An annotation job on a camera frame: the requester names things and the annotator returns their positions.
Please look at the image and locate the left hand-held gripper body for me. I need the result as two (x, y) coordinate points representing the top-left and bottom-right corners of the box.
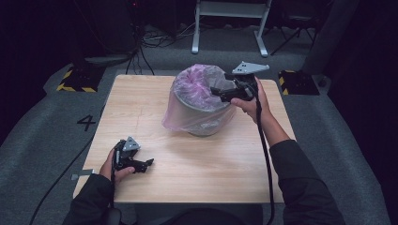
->
(113, 136), (142, 173)

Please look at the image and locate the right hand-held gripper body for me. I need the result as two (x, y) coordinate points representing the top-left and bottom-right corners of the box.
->
(224, 61), (270, 102)

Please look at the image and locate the pink plastic bag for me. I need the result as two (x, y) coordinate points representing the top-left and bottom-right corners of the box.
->
(161, 64), (237, 134)

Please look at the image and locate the green plastic bucket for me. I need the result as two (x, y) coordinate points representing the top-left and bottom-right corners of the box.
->
(170, 64), (237, 138)

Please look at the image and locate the person's right hand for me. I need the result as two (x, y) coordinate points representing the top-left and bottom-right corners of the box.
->
(230, 76), (273, 125)

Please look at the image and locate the person's left hand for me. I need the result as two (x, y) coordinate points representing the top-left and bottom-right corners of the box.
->
(99, 149), (135, 184)

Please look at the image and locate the black yellow striped base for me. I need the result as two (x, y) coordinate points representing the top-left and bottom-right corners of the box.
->
(55, 64), (106, 94)
(278, 69), (321, 97)

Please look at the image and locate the person's lap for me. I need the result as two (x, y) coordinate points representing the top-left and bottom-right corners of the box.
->
(159, 207), (261, 225)

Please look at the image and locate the white metal stand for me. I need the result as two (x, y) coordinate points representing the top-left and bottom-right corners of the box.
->
(191, 0), (273, 58)

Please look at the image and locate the black tripod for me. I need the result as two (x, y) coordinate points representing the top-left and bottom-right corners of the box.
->
(270, 8), (317, 57)

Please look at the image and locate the grey curtain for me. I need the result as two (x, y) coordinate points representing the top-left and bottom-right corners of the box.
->
(301, 0), (360, 76)

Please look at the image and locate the dark equipment stand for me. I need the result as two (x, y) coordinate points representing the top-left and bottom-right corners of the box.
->
(73, 0), (145, 68)

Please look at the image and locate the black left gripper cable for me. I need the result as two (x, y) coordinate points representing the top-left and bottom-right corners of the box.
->
(108, 162), (123, 225)

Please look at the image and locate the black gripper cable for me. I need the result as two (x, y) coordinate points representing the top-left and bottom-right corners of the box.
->
(254, 97), (276, 225)
(108, 162), (123, 225)

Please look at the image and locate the black floor cable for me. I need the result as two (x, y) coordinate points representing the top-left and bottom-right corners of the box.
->
(29, 106), (106, 225)

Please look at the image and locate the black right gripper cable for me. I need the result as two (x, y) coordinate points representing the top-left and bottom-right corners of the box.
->
(254, 97), (276, 225)

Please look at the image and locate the bundle of black cables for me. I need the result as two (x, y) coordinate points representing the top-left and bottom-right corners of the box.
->
(125, 22), (195, 76)

